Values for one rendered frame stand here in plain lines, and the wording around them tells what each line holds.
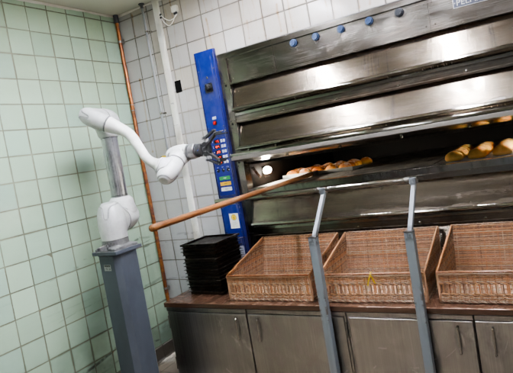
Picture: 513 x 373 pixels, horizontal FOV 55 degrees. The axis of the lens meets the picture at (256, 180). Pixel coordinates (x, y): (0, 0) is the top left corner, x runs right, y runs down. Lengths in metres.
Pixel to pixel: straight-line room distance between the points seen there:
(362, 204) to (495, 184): 0.72
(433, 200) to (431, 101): 0.54
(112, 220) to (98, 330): 0.90
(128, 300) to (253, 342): 0.75
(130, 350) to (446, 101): 2.24
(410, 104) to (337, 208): 0.75
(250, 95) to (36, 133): 1.35
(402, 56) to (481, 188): 0.82
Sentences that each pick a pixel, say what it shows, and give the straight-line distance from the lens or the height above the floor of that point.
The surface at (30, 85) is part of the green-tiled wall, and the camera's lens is 3.38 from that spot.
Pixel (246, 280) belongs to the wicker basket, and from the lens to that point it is 2.89.
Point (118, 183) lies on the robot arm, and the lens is 3.15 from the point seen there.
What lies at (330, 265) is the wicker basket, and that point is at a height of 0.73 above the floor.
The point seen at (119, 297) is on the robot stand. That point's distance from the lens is 3.00.
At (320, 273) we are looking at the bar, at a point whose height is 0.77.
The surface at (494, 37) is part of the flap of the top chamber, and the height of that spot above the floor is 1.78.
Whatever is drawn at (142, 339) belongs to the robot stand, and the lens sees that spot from 3.10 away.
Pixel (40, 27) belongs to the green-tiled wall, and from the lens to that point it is 3.55.
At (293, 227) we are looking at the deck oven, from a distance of 3.22.
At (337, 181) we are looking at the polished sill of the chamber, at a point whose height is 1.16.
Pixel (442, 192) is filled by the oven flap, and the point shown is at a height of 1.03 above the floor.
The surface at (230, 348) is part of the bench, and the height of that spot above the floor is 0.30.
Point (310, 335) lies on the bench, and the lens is 2.75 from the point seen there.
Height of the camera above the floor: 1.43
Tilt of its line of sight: 3 degrees down
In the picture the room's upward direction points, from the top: 10 degrees counter-clockwise
